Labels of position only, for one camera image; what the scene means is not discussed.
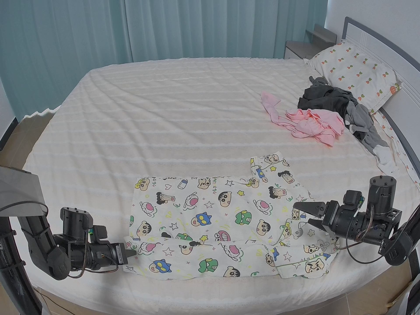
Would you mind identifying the black cable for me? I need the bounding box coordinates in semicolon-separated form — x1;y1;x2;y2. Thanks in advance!
335;238;388;265

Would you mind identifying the bed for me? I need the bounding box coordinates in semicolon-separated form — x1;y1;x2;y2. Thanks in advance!
18;16;420;309

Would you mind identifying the white printed pillow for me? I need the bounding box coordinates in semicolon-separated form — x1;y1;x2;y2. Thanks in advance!
307;40;402;113

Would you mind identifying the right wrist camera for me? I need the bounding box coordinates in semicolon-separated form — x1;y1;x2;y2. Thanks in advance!
343;190;365;211

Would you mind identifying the grey bedside table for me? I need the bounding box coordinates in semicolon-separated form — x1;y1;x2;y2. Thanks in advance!
284;24;338;60

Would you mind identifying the white printed pyjama top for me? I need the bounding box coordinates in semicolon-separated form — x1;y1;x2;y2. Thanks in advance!
123;152;340;280

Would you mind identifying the pile of clothes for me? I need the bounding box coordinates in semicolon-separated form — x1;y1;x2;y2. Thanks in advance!
297;76;399;180

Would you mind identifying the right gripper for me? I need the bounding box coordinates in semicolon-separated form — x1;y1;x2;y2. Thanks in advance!
293;200;373;243

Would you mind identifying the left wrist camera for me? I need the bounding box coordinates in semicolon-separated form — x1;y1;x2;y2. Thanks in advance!
89;225;109;243

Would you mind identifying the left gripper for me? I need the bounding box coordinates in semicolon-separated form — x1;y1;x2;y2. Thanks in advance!
74;241;129;271

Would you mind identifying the blue-green curtain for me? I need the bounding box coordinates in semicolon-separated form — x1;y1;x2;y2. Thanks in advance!
123;0;330;65
0;0;133;124

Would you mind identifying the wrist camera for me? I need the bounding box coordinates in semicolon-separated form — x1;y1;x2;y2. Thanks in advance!
89;225;109;243
343;190;365;211

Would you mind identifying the pink garment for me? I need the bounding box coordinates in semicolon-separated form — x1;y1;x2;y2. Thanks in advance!
261;91;346;147

